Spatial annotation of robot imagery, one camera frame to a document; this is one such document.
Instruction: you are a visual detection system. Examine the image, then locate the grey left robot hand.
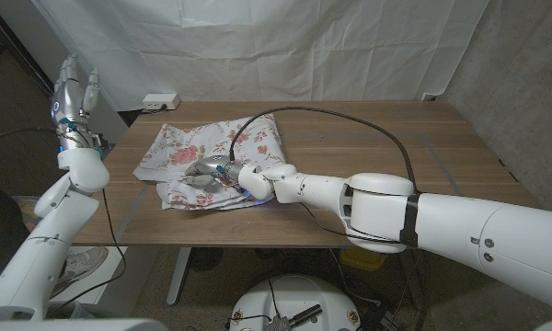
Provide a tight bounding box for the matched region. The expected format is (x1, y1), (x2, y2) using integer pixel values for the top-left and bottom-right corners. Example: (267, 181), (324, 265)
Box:
(50, 51), (108, 160)

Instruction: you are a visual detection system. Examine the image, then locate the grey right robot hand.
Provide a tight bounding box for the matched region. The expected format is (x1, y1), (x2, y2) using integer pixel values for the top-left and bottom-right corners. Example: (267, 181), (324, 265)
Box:
(183, 154), (247, 190)

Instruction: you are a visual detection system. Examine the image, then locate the white floral cloth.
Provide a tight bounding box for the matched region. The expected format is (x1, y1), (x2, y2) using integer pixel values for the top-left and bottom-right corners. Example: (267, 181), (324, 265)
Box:
(132, 113), (289, 211)

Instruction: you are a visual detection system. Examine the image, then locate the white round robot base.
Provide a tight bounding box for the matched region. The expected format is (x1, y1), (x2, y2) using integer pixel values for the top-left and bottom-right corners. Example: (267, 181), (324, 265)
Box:
(229, 274), (362, 331)

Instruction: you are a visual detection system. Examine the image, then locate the dark wooden door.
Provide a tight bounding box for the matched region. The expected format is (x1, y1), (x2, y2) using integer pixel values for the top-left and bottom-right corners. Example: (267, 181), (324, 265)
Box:
(0, 8), (98, 197)

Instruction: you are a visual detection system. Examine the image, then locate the white power strip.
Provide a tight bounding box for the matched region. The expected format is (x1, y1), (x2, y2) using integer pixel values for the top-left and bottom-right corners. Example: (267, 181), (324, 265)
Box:
(142, 93), (181, 111)

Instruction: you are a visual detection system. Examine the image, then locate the black round floor object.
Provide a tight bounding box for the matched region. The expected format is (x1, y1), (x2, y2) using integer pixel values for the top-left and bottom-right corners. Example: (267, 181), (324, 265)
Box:
(187, 246), (224, 272)

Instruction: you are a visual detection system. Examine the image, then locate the clear plastic storage box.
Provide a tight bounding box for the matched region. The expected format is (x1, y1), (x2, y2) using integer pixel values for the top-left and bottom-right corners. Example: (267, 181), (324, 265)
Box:
(17, 196), (41, 223)

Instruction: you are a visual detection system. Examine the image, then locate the white table leg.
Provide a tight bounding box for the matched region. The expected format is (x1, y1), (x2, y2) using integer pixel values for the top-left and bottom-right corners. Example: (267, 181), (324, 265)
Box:
(166, 246), (192, 306)

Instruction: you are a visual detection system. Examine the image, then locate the white backdrop sheet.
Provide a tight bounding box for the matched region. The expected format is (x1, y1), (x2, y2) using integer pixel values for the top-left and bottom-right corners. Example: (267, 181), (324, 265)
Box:
(29, 0), (491, 113)

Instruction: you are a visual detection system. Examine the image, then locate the person in dark trousers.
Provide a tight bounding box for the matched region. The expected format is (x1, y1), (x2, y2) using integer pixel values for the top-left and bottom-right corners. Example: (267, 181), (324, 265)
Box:
(0, 177), (29, 272)

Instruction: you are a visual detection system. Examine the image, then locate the white grey sneaker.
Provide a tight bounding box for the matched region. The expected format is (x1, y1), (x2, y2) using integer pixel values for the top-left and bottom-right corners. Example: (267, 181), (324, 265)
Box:
(50, 245), (110, 298)

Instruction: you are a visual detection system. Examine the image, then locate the grey metal connector block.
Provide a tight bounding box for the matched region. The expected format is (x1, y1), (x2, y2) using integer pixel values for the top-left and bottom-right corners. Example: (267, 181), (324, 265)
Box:
(265, 315), (295, 331)

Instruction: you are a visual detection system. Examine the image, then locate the black tool on base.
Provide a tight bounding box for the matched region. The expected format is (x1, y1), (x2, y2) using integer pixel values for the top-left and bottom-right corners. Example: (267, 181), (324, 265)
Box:
(289, 303), (324, 328)

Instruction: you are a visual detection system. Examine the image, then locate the yellow object under table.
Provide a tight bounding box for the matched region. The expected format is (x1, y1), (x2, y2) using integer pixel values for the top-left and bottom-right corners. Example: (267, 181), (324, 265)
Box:
(339, 247), (388, 271)

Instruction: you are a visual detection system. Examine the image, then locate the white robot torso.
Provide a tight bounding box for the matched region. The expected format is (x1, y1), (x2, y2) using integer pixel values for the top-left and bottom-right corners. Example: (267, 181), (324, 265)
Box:
(0, 318), (169, 331)

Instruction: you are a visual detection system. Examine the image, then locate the black power adapter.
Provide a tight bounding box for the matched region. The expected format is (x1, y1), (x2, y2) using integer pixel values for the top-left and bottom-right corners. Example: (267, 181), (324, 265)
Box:
(365, 305), (402, 331)

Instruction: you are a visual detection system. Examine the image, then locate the grey table leg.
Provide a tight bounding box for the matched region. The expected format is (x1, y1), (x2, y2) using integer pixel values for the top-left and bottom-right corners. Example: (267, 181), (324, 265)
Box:
(398, 251), (428, 310)

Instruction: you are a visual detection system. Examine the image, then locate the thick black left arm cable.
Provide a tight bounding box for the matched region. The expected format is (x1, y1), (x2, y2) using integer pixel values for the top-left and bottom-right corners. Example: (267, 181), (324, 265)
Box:
(0, 126), (61, 146)

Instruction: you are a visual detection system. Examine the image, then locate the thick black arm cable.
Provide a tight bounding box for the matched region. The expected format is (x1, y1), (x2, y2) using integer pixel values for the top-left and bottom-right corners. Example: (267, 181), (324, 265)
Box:
(0, 126), (61, 146)
(228, 106), (419, 194)

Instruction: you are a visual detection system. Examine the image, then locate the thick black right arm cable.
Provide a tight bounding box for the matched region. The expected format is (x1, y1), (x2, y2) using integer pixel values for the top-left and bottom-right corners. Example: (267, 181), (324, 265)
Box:
(228, 106), (419, 194)

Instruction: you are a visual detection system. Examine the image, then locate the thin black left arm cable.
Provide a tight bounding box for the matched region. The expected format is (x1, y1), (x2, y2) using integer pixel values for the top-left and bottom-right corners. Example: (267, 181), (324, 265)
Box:
(48, 186), (128, 316)

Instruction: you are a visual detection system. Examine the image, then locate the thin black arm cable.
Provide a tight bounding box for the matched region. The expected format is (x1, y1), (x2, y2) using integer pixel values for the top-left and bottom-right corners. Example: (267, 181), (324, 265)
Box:
(298, 201), (406, 245)
(48, 186), (128, 316)

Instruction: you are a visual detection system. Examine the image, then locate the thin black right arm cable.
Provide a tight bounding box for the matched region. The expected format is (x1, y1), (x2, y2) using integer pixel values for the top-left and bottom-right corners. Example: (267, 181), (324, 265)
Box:
(298, 201), (406, 245)

